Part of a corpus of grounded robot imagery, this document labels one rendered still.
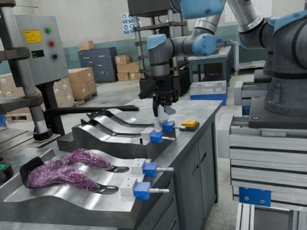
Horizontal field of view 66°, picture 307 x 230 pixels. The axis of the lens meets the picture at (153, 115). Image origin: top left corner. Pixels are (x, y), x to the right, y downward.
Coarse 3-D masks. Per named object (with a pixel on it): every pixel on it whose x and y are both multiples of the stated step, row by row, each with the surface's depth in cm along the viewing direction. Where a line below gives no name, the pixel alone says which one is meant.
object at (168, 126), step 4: (164, 120) 100; (156, 124) 99; (164, 124) 99; (168, 124) 98; (172, 124) 98; (156, 128) 100; (160, 128) 99; (164, 128) 98; (168, 128) 98; (172, 128) 98; (176, 128) 98; (180, 128) 97; (184, 128) 96
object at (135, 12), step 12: (132, 0) 459; (144, 0) 451; (156, 0) 444; (168, 0) 437; (132, 12) 467; (144, 12) 459; (156, 12) 474; (168, 12) 450; (168, 24) 454; (180, 24) 500; (168, 36) 587; (180, 36) 549; (144, 72) 504; (180, 72) 549; (144, 84) 511; (180, 84) 487; (180, 96) 494
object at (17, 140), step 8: (0, 128) 166; (8, 128) 164; (0, 136) 149; (8, 136) 147; (16, 136) 145; (24, 136) 143; (32, 136) 141; (56, 136) 136; (0, 144) 136; (8, 144) 134; (16, 144) 132; (24, 144) 131; (32, 144) 129; (40, 144) 128; (0, 152) 125; (8, 152) 123; (16, 152) 121; (0, 160) 113
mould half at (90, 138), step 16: (112, 112) 117; (80, 128) 100; (96, 128) 102; (112, 128) 106; (128, 128) 106; (144, 128) 103; (64, 144) 109; (80, 144) 104; (96, 144) 99; (112, 144) 94; (128, 144) 90; (144, 144) 86; (160, 144) 96
